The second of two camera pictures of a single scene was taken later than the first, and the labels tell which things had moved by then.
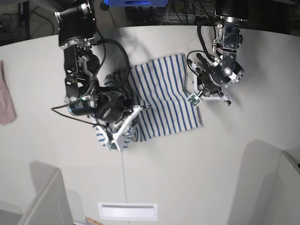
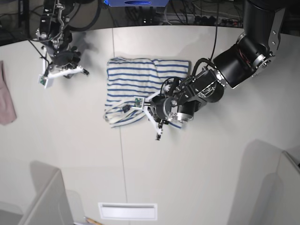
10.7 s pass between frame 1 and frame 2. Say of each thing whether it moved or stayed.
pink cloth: stayed
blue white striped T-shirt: moved
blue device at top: stayed
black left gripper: moved
